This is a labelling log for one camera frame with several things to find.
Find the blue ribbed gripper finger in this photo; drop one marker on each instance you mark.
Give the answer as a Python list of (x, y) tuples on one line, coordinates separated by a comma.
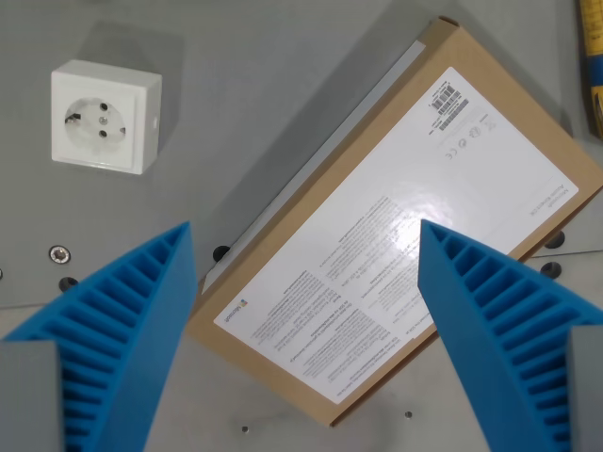
[(490, 329), (127, 325)]

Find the silver hex screw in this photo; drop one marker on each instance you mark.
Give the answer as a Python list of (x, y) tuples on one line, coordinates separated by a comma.
[(59, 254)]

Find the brown cardboard box white label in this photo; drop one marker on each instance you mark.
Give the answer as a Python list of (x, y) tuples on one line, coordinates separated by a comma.
[(400, 226)]

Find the yellow and blue object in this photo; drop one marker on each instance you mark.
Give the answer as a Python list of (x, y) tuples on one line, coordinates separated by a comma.
[(592, 66)]

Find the white wall socket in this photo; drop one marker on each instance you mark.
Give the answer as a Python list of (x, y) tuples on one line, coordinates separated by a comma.
[(101, 122)]

